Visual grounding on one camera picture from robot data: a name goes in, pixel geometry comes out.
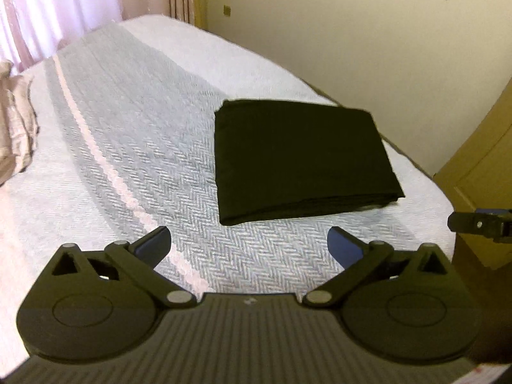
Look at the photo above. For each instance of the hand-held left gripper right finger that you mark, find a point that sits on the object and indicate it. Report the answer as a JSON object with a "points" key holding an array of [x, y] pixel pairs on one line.
{"points": [[343, 244]]}

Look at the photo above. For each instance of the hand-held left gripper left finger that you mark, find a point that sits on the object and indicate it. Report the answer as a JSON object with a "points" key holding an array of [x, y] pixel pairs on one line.
{"points": [[154, 243]]}

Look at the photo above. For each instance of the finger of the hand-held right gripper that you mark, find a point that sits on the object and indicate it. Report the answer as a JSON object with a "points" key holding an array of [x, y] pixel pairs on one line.
{"points": [[476, 222]]}

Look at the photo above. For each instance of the black sweater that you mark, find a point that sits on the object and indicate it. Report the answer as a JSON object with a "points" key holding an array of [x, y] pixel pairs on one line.
{"points": [[296, 160]]}

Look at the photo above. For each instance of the wooden door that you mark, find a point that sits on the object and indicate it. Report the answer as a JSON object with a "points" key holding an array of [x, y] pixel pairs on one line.
{"points": [[484, 168]]}

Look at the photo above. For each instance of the bed with striped bedspread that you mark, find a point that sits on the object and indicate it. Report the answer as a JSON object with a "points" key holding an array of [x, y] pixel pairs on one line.
{"points": [[140, 128]]}

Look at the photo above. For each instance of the folded beige blanket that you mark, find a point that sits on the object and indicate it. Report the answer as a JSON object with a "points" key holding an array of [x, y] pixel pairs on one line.
{"points": [[16, 128]]}

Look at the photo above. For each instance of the pink curtain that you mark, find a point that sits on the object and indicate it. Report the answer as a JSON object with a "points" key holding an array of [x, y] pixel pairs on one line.
{"points": [[72, 8]]}

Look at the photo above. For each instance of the small wall switch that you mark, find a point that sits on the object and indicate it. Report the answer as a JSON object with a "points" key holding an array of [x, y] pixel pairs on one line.
{"points": [[227, 10]]}

